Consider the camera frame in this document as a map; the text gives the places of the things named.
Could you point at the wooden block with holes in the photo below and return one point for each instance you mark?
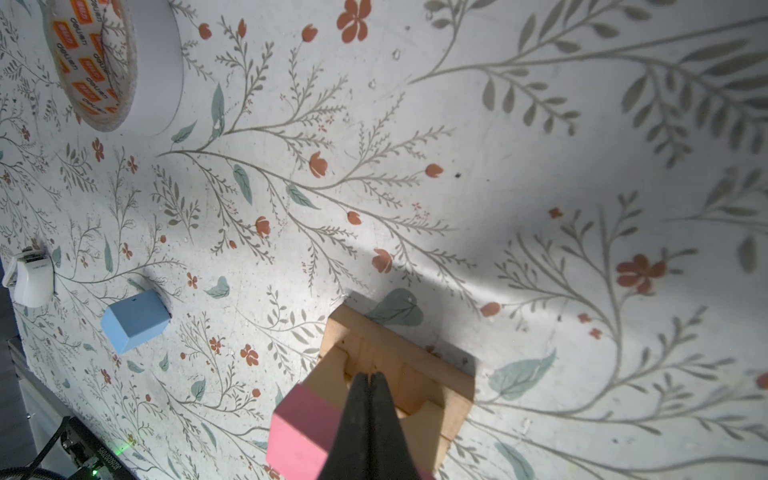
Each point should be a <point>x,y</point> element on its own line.
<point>432,398</point>

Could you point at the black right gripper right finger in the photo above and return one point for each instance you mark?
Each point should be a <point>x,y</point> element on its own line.
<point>389,457</point>

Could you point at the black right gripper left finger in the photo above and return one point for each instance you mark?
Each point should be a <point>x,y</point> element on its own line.
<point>349,456</point>

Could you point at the tape roll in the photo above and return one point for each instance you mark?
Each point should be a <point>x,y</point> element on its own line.
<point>119,62</point>

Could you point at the pink block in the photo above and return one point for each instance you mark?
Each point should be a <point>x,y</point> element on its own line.
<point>302,432</point>

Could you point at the small white plastic clip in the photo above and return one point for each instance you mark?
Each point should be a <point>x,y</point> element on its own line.
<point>30,278</point>

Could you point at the light blue cube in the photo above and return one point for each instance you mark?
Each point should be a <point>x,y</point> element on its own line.
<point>134,321</point>

